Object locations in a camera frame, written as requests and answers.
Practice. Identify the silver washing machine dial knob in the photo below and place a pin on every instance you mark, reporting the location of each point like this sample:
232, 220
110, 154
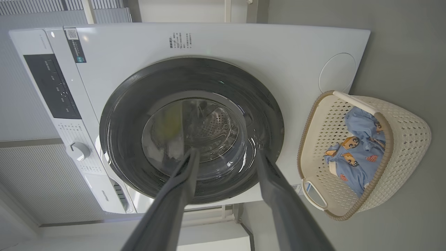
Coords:
78, 151

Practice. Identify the cream perforated laundry basket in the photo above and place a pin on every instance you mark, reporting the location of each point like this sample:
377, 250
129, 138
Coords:
404, 146

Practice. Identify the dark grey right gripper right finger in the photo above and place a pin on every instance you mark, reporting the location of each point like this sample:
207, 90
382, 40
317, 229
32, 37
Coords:
285, 209

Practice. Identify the black washing machine display panel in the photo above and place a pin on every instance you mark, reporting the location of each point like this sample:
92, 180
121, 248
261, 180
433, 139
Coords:
52, 87

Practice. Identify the dark QR code sticker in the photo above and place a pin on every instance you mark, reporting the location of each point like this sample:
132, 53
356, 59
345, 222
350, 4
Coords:
75, 45

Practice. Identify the round white filter cover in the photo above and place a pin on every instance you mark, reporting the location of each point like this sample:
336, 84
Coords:
337, 73

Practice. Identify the grey washing machine door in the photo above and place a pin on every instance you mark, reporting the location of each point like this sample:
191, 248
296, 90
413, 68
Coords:
132, 104

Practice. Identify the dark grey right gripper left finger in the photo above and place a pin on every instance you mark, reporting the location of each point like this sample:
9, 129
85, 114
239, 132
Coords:
170, 205

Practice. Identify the white front-load washing machine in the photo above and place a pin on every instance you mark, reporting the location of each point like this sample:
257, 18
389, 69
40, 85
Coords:
216, 42

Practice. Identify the white detergent drawer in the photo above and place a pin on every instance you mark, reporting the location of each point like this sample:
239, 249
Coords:
104, 191

